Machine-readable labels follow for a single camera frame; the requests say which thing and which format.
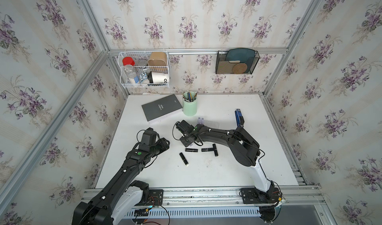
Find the red lidded jar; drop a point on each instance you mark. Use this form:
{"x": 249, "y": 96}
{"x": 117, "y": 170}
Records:
{"x": 128, "y": 61}

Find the black mesh wall organizer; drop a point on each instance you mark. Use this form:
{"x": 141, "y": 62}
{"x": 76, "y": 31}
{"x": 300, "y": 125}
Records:
{"x": 223, "y": 67}

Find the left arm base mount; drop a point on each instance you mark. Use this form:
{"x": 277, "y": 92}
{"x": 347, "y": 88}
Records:
{"x": 150, "y": 196}

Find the mint green pen cup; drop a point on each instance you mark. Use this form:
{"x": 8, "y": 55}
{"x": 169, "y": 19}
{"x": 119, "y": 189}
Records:
{"x": 190, "y": 109}

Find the clear acrylic lipstick organizer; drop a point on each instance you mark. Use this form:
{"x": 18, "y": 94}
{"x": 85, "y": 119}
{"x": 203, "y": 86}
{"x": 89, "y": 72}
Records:
{"x": 211, "y": 124}

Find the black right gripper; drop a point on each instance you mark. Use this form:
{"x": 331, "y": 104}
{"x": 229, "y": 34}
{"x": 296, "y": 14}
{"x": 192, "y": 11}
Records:
{"x": 184, "y": 143}

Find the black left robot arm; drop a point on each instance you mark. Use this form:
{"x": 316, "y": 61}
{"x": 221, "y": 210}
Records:
{"x": 123, "y": 192}

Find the aluminium front rail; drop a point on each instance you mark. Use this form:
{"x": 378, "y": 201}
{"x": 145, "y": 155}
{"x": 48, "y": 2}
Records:
{"x": 174, "y": 197}

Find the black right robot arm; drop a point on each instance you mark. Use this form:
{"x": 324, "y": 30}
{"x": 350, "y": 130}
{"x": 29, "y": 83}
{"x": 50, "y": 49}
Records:
{"x": 245, "y": 149}

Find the pens in cup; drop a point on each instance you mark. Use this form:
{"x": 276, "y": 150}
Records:
{"x": 189, "y": 96}

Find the white wire wall basket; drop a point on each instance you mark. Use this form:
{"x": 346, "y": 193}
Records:
{"x": 142, "y": 69}

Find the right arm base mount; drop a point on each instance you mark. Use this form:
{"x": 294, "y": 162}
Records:
{"x": 272, "y": 197}

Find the clear plastic bottle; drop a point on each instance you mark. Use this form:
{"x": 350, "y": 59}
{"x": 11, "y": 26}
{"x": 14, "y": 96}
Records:
{"x": 131, "y": 74}

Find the black lipstick upright silver band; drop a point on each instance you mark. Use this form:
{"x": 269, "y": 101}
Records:
{"x": 215, "y": 149}

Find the dark grey notebook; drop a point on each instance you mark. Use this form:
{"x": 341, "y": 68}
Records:
{"x": 160, "y": 108}

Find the black lipstick silver band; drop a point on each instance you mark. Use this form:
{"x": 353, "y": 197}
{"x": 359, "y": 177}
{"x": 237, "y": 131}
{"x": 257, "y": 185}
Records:
{"x": 215, "y": 149}
{"x": 207, "y": 149}

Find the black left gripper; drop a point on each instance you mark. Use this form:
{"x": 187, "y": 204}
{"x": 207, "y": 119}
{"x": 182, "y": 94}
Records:
{"x": 164, "y": 146}

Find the white cylindrical speaker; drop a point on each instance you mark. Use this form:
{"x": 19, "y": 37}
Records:
{"x": 158, "y": 78}

